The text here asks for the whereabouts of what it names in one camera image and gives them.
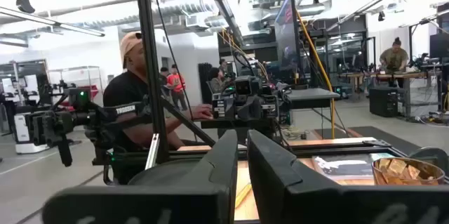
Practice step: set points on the tall dark monitor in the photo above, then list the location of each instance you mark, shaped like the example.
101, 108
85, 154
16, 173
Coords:
286, 41

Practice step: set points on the silver corner bracket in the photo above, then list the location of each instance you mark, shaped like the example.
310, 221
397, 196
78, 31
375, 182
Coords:
152, 153

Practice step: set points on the black robot equipment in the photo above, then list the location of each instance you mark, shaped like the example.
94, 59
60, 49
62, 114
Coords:
249, 101

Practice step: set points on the black ceiling camera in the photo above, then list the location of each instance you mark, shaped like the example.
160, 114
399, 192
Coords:
25, 3

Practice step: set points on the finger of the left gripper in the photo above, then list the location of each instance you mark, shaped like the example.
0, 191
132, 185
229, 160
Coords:
65, 153

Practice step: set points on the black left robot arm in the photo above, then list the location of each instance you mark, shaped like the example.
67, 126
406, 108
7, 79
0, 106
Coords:
122, 110

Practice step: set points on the bowl of brown pieces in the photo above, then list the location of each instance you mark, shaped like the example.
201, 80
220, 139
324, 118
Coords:
400, 171

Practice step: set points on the black floor mat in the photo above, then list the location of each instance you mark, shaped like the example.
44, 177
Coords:
386, 136

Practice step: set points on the yellow pole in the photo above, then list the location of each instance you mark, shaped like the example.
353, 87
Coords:
332, 111

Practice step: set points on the white cart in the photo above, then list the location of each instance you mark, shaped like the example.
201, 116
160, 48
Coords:
22, 129

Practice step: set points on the black aluminium table frame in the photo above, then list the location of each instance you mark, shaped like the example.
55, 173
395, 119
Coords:
151, 59

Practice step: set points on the wooden workbench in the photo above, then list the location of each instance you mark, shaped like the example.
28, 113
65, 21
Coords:
414, 75

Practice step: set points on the person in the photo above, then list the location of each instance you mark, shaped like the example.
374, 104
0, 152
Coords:
215, 83
175, 81
393, 59
122, 90
163, 76

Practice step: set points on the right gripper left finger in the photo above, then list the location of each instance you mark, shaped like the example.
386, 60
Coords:
158, 203

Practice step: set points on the long ceiling light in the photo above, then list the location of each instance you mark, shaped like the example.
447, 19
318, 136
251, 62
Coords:
224, 6
372, 3
70, 27

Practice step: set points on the grey side table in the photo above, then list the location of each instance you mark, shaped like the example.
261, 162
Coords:
312, 95

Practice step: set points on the black floor box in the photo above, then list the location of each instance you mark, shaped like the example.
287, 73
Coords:
382, 103

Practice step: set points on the black ribbed panel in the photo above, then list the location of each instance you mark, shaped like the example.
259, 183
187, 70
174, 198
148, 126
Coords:
204, 83

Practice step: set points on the black desk monitor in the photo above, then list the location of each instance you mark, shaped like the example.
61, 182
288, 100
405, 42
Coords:
440, 45

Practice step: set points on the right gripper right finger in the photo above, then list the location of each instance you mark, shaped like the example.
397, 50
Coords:
315, 203

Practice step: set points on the dark cover book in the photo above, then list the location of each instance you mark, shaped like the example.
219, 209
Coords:
343, 168

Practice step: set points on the black computer desk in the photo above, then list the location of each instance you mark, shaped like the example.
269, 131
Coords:
238, 124

